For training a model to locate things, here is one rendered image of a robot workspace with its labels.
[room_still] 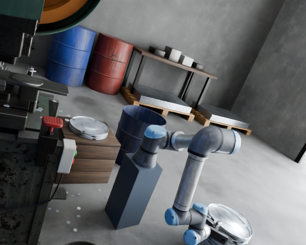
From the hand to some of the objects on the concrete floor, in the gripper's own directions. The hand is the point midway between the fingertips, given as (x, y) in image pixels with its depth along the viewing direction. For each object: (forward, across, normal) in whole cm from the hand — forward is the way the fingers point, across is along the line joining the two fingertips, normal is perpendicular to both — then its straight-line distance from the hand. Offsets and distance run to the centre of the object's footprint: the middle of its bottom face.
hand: (220, 224), depth 143 cm
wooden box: (-21, +34, -108) cm, 115 cm away
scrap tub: (+36, +26, -109) cm, 117 cm away
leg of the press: (-116, +47, -68) cm, 143 cm away
